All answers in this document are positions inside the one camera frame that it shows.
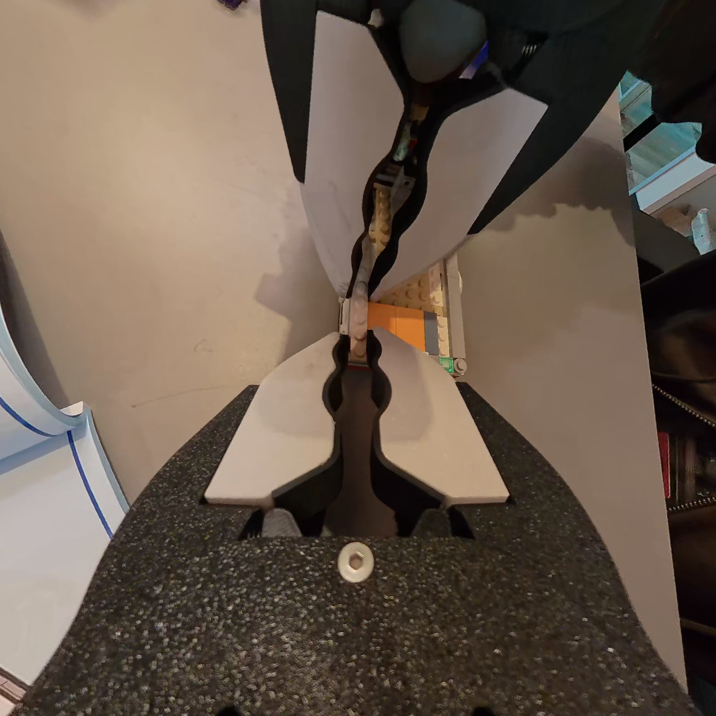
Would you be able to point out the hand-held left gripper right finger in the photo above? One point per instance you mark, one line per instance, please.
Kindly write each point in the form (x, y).
(436, 436)

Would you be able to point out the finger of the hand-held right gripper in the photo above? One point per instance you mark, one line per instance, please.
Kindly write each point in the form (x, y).
(475, 162)
(341, 128)

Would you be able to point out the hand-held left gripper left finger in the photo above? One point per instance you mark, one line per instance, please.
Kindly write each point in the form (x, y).
(279, 436)

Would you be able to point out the toy brick model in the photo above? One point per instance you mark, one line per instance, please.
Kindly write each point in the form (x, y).
(403, 327)

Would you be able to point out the white sheet with blue lines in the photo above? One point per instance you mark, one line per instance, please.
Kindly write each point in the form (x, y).
(39, 503)

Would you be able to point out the black leather bag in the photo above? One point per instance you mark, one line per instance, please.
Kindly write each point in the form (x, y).
(688, 347)

